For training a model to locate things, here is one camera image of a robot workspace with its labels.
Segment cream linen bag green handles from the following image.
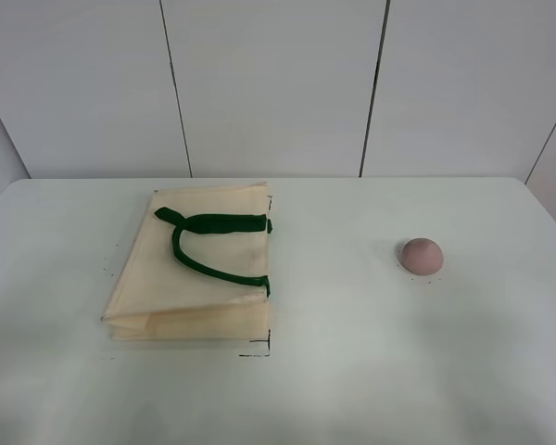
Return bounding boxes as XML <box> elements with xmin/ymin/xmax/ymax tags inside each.
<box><xmin>101</xmin><ymin>183</ymin><xmax>272</xmax><ymax>342</ymax></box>

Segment pink peach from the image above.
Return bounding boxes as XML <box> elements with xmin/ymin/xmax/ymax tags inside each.
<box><xmin>397</xmin><ymin>238</ymin><xmax>444</xmax><ymax>276</ymax></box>

